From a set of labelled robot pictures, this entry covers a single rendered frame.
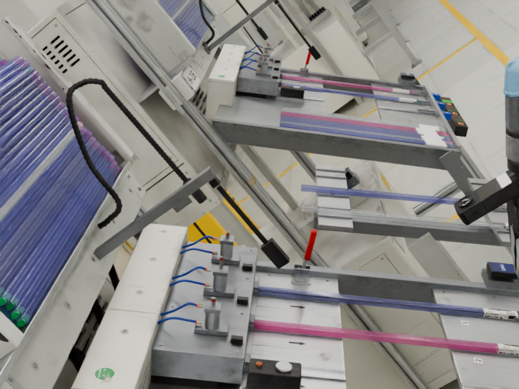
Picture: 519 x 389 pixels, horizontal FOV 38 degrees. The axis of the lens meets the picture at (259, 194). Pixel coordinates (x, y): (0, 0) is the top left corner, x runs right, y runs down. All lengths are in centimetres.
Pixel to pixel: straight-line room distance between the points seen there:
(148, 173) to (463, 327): 116
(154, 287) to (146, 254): 11
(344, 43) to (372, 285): 435
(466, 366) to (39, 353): 67
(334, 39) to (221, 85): 344
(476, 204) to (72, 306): 62
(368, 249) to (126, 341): 131
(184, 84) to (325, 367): 109
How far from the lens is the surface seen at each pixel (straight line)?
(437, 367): 254
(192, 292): 124
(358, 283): 145
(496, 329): 139
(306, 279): 140
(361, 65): 575
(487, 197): 119
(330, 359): 122
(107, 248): 116
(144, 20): 220
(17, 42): 140
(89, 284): 112
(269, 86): 242
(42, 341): 98
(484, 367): 128
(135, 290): 120
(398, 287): 146
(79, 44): 215
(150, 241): 135
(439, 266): 175
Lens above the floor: 158
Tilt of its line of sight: 17 degrees down
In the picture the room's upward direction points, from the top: 40 degrees counter-clockwise
